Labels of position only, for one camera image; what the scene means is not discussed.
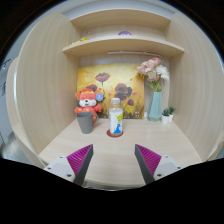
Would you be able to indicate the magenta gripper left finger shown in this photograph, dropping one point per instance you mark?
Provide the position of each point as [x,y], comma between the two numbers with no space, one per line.
[79,162]

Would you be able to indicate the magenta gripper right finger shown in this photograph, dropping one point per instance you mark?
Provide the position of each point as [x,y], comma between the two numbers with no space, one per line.
[148,162]

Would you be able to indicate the clear plastic water bottle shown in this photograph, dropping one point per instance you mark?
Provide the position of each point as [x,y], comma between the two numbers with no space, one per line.
[116,117]

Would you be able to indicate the red round coaster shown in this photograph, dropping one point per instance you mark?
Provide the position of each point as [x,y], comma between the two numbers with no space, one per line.
[108,134]

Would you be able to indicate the grey mug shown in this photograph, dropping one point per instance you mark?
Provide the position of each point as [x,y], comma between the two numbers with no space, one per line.
[86,121]

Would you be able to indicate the light blue vase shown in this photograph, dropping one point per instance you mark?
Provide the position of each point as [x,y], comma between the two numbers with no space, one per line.
[155,107]

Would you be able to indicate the small potted succulent white pot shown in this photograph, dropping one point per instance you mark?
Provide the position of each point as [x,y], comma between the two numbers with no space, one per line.
[165,116]

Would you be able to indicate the red plush fox toy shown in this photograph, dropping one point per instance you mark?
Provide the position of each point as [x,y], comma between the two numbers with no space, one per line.
[88,102]

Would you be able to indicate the yellow poppy flower painting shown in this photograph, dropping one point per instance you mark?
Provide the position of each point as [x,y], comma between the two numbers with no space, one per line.
[118,80]

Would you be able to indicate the wooden desk hutch shelf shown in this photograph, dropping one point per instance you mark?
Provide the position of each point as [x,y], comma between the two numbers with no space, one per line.
[41,81]

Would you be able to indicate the pink white flower bouquet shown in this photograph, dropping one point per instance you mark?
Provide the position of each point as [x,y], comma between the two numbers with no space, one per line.
[154,72]

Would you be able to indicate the under-shelf light bar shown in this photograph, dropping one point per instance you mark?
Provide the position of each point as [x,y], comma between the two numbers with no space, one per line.
[134,53]

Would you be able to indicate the yellow object on shelf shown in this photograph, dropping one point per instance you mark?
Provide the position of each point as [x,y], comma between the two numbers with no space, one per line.
[81,40]

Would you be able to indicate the purple round number sticker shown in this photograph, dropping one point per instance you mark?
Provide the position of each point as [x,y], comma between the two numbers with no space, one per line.
[124,33]

